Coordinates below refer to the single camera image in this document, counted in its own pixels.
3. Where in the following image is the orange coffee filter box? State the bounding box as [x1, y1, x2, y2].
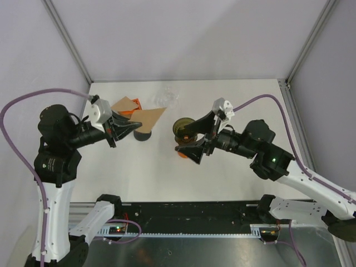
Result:
[119, 97, 142, 116]

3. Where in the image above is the black red carafe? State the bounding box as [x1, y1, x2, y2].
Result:
[133, 130, 152, 142]

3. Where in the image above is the clear glass dripper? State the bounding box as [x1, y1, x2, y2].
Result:
[153, 86, 179, 109]

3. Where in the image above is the dark green dripper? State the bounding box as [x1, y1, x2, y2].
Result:
[172, 117, 197, 145]

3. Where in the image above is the brown paper coffee filter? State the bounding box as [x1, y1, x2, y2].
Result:
[130, 107, 166, 134]

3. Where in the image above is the orange glass carafe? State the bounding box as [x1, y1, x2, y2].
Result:
[177, 151, 190, 159]

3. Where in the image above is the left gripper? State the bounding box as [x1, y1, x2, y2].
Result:
[67, 108, 143, 146]

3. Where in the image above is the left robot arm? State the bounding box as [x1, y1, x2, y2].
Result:
[25, 105, 142, 266]

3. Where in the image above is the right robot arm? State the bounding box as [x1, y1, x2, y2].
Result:
[172, 112, 355, 243]

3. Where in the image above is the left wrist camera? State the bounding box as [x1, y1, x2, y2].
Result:
[88, 95, 112, 132]

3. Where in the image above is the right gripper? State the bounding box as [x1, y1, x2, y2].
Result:
[175, 110, 257, 164]

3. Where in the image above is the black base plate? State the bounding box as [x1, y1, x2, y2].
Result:
[113, 201, 288, 236]

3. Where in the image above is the grey cable duct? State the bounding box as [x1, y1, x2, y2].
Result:
[94, 224, 279, 238]

